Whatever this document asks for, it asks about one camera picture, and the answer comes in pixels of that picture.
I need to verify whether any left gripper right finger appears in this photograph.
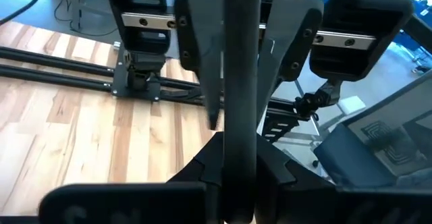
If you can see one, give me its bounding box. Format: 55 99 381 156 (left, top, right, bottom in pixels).
256 134 432 224

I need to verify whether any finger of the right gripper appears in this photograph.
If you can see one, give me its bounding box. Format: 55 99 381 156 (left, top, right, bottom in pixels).
258 0 324 123
173 0 224 131

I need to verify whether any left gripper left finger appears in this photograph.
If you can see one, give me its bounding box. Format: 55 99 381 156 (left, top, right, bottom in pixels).
38 132 224 224

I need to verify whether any black jointed clamp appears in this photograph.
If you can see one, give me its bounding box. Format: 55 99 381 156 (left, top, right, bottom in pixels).
293 78 342 119

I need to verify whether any white box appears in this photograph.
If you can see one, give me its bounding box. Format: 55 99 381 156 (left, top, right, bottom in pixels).
337 94 368 116

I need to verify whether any grey patterned board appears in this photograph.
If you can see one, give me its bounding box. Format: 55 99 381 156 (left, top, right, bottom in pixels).
346 70 432 179

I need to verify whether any grey metal stand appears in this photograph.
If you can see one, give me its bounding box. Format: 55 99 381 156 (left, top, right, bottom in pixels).
53 0 119 38

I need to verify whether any black aluminium table frame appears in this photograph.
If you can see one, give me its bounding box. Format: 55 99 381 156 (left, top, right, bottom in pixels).
0 46 320 144

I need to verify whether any black floor cable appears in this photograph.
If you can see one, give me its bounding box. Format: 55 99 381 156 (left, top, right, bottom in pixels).
0 0 51 26

